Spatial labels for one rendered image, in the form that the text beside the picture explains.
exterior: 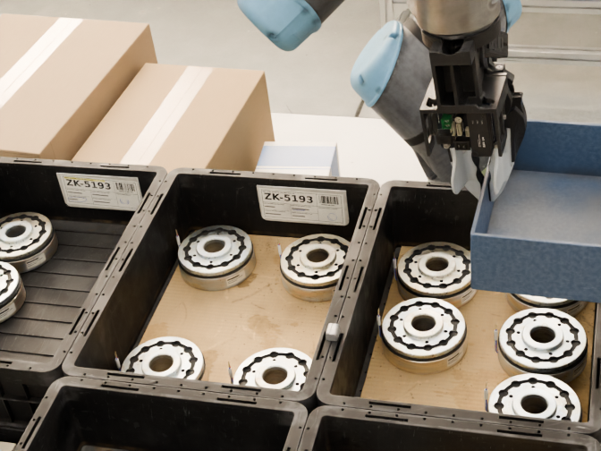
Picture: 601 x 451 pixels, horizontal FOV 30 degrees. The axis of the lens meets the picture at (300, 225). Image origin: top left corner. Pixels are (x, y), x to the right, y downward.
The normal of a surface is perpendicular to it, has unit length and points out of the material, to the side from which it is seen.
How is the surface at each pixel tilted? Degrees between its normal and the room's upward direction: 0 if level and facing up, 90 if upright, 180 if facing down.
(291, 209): 90
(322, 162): 0
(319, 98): 0
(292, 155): 0
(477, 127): 90
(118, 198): 90
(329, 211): 90
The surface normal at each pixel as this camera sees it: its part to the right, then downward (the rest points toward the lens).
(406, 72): 0.12, 0.15
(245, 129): 0.95, 0.11
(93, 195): -0.24, 0.62
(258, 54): -0.11, -0.77
